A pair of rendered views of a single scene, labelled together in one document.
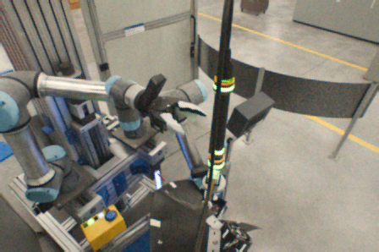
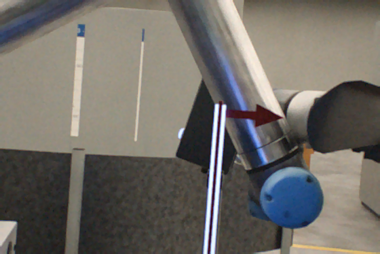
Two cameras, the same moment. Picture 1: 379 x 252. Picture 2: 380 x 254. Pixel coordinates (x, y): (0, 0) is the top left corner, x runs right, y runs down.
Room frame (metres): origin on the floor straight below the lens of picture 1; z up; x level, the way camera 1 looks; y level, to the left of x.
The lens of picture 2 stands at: (0.31, 0.61, 1.20)
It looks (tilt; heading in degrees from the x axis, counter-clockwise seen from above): 3 degrees down; 315
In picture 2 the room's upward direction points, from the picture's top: 4 degrees clockwise
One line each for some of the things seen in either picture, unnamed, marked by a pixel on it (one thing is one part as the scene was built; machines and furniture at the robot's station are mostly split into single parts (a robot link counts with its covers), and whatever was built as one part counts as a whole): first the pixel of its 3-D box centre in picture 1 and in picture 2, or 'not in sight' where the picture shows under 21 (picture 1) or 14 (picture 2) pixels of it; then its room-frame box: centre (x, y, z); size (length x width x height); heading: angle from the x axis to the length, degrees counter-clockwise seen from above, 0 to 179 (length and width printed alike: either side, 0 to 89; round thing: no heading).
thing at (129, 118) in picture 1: (128, 111); not in sight; (0.71, 0.23, 1.54); 0.11 x 0.08 x 0.11; 7
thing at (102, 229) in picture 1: (104, 227); not in sight; (0.54, 0.39, 1.02); 0.16 x 0.10 x 0.11; 131
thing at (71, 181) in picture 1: (63, 175); not in sight; (0.77, 0.65, 1.09); 0.15 x 0.15 x 0.10
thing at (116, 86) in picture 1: (123, 90); not in sight; (0.70, 0.23, 1.64); 0.11 x 0.08 x 0.09; 51
